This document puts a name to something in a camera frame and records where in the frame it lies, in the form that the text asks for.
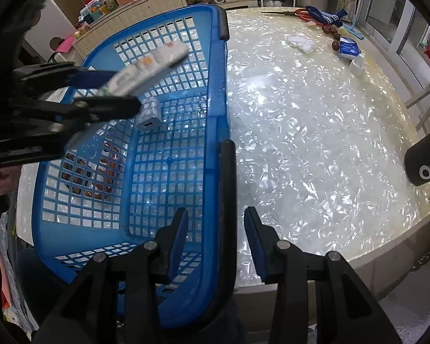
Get white crumpled tissue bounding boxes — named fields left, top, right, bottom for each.
left=286, top=35, right=316, bottom=54

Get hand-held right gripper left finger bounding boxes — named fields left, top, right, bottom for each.
left=32, top=207, right=190, bottom=344

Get blue tissue pack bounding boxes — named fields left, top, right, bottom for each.
left=338, top=38, right=359, bottom=60

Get black bottle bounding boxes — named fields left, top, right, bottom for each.
left=404, top=122, right=430, bottom=187

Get red handled scissors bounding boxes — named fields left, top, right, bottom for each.
left=261, top=8, right=318, bottom=20

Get blue knitted glove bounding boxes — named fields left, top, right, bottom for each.
left=304, top=5, right=348, bottom=27

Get sliding glass door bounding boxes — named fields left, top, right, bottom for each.
left=358, top=0, right=430, bottom=76

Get pink cloth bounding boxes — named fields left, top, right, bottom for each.
left=57, top=34, right=76, bottom=54

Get brown bead string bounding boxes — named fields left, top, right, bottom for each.
left=320, top=23, right=345, bottom=51

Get small white container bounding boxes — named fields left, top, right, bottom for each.
left=349, top=54, right=366, bottom=77

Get cream tufted sideboard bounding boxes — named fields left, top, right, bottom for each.
left=73, top=0, right=189, bottom=58

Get pile of colourful packets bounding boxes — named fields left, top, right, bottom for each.
left=77, top=0, right=119, bottom=26

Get blue plastic basket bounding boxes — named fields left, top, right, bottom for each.
left=32, top=4, right=237, bottom=332

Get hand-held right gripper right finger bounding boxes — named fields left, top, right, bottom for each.
left=244, top=206, right=404, bottom=344

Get person's left hand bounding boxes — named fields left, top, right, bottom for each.
left=0, top=167, right=21, bottom=196

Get white charger adapter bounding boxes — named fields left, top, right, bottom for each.
left=135, top=97, right=165, bottom=132

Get white remote control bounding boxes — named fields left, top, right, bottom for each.
left=100, top=40, right=189, bottom=95

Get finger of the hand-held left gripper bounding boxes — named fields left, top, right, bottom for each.
left=12, top=62, right=117, bottom=94
left=7, top=96, right=142, bottom=134

